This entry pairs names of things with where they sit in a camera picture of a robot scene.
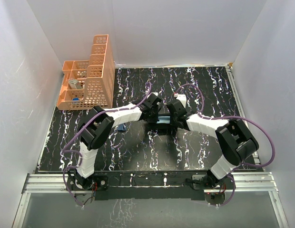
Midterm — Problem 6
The grey white small box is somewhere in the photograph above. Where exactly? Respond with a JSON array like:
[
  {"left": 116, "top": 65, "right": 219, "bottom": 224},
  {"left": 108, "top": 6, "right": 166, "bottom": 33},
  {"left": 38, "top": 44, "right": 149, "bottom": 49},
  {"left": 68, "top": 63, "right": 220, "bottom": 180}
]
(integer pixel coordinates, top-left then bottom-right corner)
[{"left": 69, "top": 79, "right": 82, "bottom": 90}]

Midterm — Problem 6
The orange plastic desk organizer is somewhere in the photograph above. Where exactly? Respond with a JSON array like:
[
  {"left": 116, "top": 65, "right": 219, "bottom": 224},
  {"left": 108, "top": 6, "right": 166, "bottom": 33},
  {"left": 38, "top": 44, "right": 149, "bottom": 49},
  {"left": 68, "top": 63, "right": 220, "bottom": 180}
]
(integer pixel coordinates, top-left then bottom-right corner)
[{"left": 57, "top": 34, "right": 115, "bottom": 111}]

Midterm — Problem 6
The aluminium frame rail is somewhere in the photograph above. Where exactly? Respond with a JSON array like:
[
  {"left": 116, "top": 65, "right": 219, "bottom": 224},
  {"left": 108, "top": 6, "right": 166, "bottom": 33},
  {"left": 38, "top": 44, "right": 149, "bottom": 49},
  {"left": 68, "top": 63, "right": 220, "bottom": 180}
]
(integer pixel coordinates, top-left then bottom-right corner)
[{"left": 225, "top": 63, "right": 260, "bottom": 165}]

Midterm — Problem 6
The light blue cleaning cloth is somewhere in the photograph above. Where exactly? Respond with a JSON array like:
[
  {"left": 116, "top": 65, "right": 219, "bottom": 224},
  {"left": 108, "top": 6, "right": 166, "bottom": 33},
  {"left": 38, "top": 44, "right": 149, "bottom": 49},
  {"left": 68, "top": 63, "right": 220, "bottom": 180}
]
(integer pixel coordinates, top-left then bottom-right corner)
[{"left": 157, "top": 116, "right": 170, "bottom": 124}]

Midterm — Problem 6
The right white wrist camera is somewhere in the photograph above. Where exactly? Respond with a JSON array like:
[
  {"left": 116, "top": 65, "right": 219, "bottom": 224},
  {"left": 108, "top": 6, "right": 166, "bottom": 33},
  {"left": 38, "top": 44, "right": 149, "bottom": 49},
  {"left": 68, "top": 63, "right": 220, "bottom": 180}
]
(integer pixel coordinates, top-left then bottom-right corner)
[{"left": 174, "top": 93, "right": 187, "bottom": 108}]

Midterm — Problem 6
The black sunglasses case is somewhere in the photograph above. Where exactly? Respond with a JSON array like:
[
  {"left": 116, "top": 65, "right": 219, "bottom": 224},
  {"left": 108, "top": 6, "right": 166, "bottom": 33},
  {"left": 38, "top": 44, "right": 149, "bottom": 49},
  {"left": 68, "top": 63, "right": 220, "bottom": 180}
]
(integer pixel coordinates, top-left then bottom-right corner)
[{"left": 145, "top": 114, "right": 177, "bottom": 135}]

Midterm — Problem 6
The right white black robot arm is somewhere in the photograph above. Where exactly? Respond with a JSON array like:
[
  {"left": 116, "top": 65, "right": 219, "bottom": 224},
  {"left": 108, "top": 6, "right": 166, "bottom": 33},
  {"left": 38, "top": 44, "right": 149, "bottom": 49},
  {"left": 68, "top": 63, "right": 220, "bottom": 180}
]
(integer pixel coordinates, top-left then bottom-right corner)
[{"left": 167, "top": 99, "right": 259, "bottom": 189}]

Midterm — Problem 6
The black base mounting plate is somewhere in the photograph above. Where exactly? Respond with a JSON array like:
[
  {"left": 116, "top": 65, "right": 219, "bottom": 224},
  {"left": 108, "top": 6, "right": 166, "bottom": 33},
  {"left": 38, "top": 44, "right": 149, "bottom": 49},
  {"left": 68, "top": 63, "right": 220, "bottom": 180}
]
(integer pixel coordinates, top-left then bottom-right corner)
[{"left": 66, "top": 171, "right": 235, "bottom": 203}]

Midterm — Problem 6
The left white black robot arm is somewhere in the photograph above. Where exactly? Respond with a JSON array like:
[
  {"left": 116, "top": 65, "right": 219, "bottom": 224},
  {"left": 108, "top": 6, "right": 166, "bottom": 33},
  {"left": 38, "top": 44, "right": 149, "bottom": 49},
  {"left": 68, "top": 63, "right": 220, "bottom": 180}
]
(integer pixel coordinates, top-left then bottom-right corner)
[{"left": 74, "top": 93, "right": 162, "bottom": 190}]

